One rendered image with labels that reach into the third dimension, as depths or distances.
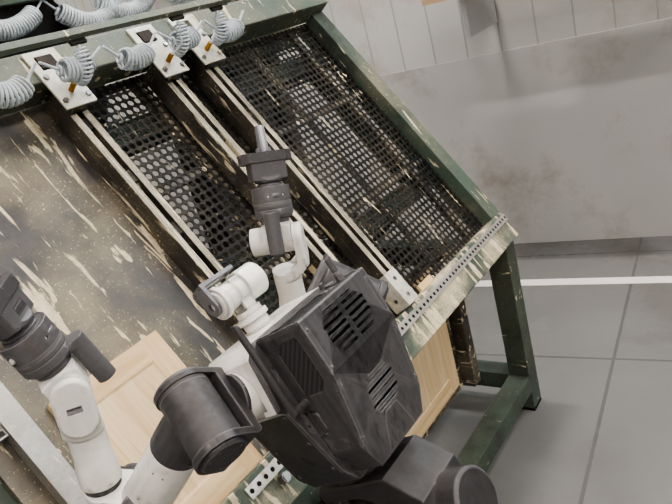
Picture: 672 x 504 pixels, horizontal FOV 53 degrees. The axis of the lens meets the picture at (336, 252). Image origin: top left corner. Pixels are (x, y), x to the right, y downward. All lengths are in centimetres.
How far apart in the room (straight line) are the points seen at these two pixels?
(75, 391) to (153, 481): 20
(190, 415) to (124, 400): 56
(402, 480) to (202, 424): 36
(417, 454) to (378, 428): 13
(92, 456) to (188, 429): 23
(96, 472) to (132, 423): 36
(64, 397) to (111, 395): 47
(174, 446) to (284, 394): 19
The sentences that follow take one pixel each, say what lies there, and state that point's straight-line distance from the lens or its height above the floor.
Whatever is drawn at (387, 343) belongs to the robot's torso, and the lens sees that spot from 119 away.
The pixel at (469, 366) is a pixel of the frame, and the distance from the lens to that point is 296.
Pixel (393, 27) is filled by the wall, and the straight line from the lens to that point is 471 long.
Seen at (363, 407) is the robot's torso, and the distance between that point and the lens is 113.
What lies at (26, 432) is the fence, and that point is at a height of 122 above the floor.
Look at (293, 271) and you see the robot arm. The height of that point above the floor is 131.
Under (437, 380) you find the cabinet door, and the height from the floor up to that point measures 37.
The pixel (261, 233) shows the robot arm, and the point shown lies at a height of 142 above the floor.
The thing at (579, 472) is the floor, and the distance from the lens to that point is 285.
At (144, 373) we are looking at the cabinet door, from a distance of 168.
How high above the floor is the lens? 186
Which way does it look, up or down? 20 degrees down
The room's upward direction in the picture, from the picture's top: 15 degrees counter-clockwise
